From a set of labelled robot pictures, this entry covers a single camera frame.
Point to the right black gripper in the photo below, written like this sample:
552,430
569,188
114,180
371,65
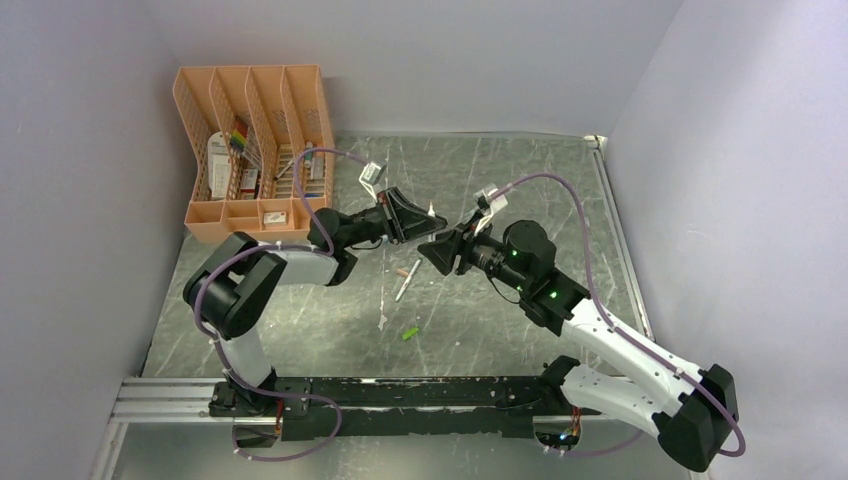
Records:
443,253

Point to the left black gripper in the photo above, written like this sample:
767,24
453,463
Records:
412,222

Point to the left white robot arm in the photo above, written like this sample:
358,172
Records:
230,291

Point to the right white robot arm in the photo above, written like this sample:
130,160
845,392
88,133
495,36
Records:
689,410

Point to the white pen on table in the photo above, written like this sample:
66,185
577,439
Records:
408,279

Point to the green pen cap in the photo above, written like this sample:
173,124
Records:
410,333

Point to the small white box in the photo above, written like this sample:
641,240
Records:
275,219

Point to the colored markers pack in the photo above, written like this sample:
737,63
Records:
239,136

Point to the orange file organizer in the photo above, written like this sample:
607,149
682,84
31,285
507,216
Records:
289,164

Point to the white booklet in organizer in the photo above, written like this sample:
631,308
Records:
218,166

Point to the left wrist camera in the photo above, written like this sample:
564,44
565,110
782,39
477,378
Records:
371,176

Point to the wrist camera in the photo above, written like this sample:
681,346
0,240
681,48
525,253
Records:
371,176
488,205

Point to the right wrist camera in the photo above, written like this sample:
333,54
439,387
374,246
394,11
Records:
488,205

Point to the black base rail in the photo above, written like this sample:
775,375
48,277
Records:
512,406

